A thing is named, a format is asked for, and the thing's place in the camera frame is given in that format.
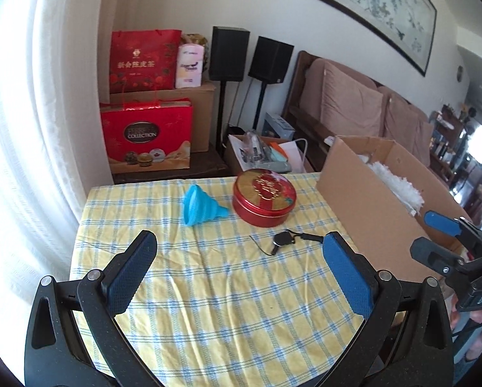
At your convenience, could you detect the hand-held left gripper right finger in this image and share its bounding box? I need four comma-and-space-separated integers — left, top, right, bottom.
317, 231, 456, 387

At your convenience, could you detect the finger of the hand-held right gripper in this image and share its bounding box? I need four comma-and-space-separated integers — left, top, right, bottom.
410, 236, 474, 281
423, 209, 482, 257

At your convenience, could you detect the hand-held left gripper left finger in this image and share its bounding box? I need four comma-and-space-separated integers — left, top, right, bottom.
23, 230, 162, 387

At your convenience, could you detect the white fluffy duster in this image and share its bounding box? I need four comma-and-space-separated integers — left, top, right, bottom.
359, 152, 428, 217

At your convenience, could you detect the large cardboard box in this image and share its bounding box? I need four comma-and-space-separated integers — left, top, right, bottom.
315, 136, 474, 288

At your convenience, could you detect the cluttered wooden shelf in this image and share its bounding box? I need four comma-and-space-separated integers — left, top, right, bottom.
429, 104, 482, 211

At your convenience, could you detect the blue collapsible funnel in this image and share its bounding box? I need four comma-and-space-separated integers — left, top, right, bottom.
183, 184, 231, 229

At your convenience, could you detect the yellow blue checkered tablecloth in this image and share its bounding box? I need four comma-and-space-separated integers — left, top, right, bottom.
69, 171, 408, 387

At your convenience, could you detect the tan sofa cushion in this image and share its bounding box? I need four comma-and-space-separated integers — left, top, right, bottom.
377, 85, 436, 159
300, 58, 385, 138

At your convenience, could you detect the red round tin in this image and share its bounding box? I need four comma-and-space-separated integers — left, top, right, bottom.
231, 170, 297, 227

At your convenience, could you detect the red chocolate gift box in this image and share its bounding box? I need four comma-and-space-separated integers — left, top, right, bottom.
99, 98, 194, 174

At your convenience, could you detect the open box of clutter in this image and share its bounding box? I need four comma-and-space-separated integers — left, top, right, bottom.
224, 130, 315, 175

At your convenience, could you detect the brown wooden sofa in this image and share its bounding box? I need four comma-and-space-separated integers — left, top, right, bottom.
282, 50, 440, 172

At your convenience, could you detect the blue grey box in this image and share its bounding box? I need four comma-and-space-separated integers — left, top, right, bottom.
262, 112, 297, 140

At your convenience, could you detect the closed brown cardboard box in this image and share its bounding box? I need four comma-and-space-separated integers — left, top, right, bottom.
109, 80, 218, 154

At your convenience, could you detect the white sheer curtain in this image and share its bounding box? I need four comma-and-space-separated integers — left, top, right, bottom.
0, 0, 117, 333

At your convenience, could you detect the black speaker stand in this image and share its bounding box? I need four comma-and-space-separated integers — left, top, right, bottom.
253, 83, 266, 130
218, 81, 228, 159

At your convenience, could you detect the tall red gift bag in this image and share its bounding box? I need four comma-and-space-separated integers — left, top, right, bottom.
109, 28, 182, 94

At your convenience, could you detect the white pink packet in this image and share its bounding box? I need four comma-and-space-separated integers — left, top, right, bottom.
175, 44, 205, 90

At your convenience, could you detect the framed landscape painting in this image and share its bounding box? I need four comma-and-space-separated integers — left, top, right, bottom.
307, 0, 438, 77

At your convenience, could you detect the black speaker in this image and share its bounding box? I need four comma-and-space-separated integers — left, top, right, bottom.
208, 26, 251, 83
248, 36, 295, 85

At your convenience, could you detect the thin black cable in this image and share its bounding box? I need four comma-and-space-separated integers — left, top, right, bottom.
451, 315, 482, 338

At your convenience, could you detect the black key fob with lanyard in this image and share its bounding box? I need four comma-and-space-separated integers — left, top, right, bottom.
249, 229, 326, 257

